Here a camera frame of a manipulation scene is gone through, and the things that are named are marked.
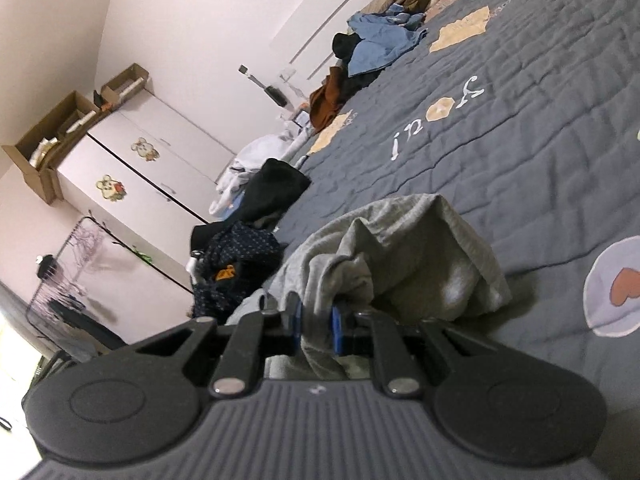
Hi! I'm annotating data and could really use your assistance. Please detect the grey quilted blanket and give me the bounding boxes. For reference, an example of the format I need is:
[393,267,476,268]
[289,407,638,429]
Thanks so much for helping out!
[270,0,640,411]

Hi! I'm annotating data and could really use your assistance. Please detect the large black garment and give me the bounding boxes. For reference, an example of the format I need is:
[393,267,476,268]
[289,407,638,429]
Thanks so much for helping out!
[240,158,312,226]

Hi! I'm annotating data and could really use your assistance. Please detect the dark blue patterned garment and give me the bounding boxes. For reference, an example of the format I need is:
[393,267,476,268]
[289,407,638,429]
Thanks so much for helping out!
[192,222,286,321]

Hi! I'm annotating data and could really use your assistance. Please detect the large cardboard box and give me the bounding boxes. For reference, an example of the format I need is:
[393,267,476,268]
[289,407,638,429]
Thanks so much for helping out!
[1,91,101,205]

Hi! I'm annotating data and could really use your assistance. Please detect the brown garment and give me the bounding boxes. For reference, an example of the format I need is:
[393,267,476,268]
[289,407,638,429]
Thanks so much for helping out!
[309,66,358,128]

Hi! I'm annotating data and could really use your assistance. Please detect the white headboard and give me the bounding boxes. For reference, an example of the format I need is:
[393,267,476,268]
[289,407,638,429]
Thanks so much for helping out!
[270,0,426,81]

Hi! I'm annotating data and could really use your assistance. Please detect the dark hanging pants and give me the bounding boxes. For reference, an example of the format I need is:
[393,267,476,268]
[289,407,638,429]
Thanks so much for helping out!
[47,300,128,356]

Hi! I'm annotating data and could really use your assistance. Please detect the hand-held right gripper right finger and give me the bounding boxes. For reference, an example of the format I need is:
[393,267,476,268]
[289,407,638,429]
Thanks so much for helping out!
[330,305,501,400]

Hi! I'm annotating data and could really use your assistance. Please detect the black clothes rack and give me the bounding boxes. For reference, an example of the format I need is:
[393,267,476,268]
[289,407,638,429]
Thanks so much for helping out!
[27,215,196,361]

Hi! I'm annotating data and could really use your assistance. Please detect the blue denim garment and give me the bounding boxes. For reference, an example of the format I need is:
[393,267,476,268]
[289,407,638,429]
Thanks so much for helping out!
[347,4,428,78]

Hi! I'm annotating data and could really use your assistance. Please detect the grey long-sleeve shirt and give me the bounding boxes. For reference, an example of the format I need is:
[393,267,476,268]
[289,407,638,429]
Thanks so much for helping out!
[227,193,511,381]

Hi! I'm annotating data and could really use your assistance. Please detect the small cardboard box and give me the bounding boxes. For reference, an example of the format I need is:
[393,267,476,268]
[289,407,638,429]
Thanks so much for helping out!
[100,63,151,111]

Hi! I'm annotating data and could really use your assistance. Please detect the bunch of pink hangers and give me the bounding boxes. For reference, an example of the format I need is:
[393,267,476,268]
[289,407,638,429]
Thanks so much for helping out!
[70,225,103,261]

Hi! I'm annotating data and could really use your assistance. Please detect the black hairbrush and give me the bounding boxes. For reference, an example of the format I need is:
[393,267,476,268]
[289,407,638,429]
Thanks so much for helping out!
[250,74,288,107]

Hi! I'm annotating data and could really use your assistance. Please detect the white wardrobe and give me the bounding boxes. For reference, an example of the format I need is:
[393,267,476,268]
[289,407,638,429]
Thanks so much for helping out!
[55,95,236,291]

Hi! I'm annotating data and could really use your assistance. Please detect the white and black garment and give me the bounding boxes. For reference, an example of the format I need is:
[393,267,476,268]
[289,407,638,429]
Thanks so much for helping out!
[186,250,206,281]

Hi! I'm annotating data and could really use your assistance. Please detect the cartoon animal sticker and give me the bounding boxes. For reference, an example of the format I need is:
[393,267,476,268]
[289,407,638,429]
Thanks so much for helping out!
[96,175,125,202]
[131,137,160,161]

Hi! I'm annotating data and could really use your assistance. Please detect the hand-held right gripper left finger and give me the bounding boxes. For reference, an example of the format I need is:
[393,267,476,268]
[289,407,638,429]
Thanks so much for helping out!
[127,292,303,400]

